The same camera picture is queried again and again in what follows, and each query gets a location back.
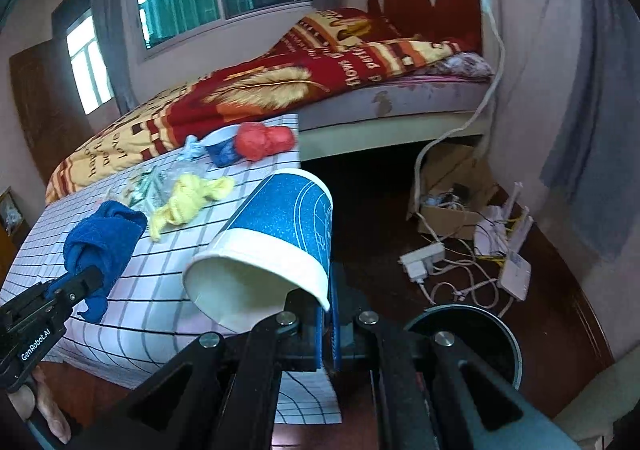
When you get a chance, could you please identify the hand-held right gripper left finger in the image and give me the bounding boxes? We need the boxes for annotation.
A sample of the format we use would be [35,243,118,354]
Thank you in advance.
[70,292,332,450]

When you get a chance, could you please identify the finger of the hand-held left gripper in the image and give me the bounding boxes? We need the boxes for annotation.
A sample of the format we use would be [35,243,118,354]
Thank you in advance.
[42,266,104,317]

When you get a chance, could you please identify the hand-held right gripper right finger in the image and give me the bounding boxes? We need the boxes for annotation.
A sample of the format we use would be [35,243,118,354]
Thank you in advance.
[330,277,581,450]

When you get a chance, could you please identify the blue cloth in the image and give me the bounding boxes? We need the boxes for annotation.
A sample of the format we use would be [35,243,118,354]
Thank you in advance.
[63,201,149,323]

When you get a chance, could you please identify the clear plastic bag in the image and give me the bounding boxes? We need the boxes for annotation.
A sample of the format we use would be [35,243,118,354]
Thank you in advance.
[120,165,181,211]

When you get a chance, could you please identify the blue paper cup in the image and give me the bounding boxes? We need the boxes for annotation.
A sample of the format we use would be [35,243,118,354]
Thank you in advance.
[182,168,335,333]

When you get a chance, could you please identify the white tissue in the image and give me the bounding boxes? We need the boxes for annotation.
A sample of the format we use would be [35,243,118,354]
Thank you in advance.
[148,173,236,241]

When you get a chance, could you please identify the black trash bin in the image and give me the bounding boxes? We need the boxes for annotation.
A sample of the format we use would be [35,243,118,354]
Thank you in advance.
[402,306,523,391]

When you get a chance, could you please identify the red plastic bag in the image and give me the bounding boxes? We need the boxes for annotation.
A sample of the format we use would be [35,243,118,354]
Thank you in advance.
[236,122,296,162]

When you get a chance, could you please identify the person's left hand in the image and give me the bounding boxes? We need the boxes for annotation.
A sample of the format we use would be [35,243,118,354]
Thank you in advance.
[9,374,72,444]

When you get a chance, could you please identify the white checkered tablecloth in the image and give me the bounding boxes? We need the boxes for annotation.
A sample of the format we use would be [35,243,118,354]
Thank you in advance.
[0,114,343,426]

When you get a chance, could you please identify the white power strip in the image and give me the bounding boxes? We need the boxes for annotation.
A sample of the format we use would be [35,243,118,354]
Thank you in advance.
[398,242,447,283]

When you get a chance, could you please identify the cardboard box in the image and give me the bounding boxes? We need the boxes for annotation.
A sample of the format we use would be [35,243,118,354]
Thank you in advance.
[410,145,501,241]

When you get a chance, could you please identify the light blue plastic scrap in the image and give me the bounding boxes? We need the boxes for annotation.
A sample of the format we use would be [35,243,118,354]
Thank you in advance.
[177,134,207,161]

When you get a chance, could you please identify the white paper sheets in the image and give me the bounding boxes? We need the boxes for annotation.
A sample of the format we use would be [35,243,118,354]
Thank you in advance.
[472,205,507,255]

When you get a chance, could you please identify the wooden door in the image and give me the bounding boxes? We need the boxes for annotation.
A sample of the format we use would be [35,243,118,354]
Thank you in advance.
[9,40,96,181]

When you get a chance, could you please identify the white router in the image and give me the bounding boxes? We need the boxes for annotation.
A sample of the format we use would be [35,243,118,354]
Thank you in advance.
[495,182,533,301]

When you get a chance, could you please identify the small crumpled blue cup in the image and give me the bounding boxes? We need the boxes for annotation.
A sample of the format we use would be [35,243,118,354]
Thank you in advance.
[204,126,242,167]

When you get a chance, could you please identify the small window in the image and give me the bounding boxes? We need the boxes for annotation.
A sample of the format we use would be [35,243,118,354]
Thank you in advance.
[65,12,116,115]

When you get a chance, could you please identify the bed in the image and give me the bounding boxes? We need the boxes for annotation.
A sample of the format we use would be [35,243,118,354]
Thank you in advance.
[295,74,501,161]

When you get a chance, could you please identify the red and yellow printed blanket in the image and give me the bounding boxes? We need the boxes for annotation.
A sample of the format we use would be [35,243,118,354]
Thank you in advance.
[45,7,476,203]

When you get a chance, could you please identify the beige furniture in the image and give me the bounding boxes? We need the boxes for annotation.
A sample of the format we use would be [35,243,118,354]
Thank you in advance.
[552,355,640,443]

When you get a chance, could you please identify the floral pillow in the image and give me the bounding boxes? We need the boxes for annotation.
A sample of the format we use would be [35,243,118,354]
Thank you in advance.
[440,54,496,80]

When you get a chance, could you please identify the picture frame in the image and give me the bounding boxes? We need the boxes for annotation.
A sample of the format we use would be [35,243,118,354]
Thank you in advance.
[0,187,31,235]

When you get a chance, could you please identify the thin white cable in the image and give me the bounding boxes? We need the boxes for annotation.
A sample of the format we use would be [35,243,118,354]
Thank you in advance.
[420,250,511,318]

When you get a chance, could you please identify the yellow cable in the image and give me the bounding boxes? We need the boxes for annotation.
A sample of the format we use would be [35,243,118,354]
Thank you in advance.
[475,210,526,263]

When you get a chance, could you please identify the thick white cable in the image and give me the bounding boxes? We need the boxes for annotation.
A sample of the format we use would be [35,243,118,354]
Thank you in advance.
[407,0,503,215]

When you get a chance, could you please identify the grey wall curtain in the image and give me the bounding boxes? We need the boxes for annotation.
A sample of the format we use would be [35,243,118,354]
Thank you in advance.
[540,0,640,261]

